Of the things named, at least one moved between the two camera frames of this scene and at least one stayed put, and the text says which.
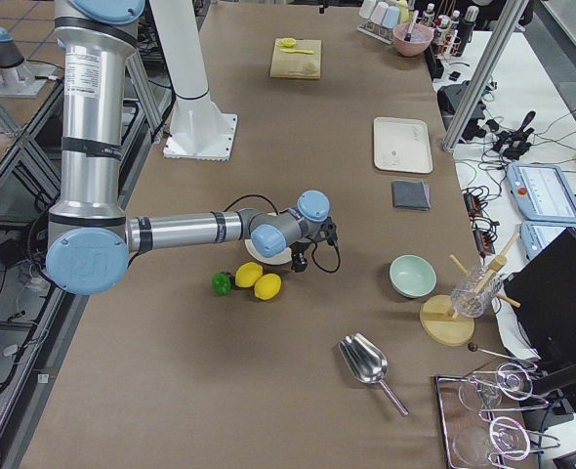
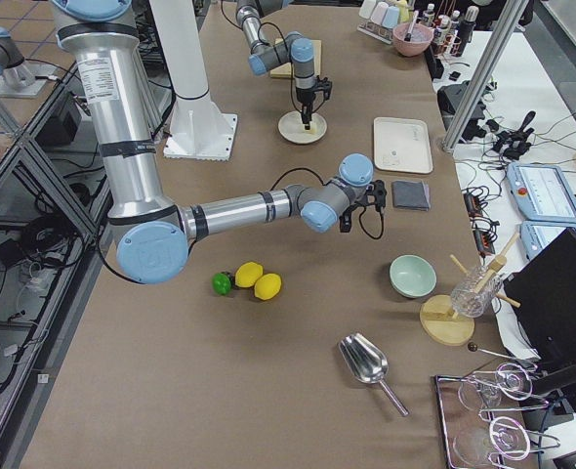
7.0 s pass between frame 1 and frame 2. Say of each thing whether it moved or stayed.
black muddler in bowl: stayed
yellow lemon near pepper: stayed
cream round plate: moved
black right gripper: moved
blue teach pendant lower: stayed
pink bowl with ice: stayed
